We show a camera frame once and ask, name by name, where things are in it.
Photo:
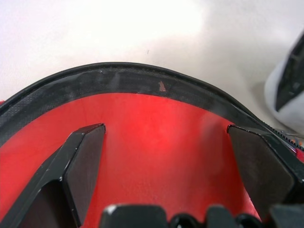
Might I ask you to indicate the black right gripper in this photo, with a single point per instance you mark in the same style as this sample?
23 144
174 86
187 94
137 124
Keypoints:
291 76

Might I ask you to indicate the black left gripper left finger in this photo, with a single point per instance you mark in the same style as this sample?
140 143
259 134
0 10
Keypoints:
59 180

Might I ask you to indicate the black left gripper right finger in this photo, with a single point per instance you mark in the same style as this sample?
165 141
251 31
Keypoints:
261 166

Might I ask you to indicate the red table tennis paddle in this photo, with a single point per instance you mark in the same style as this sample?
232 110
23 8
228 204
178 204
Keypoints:
154 147

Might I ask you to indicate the black red paddle case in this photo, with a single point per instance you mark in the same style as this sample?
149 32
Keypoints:
118 78

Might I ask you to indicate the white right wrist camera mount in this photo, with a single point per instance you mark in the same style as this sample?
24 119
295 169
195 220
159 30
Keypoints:
273 90

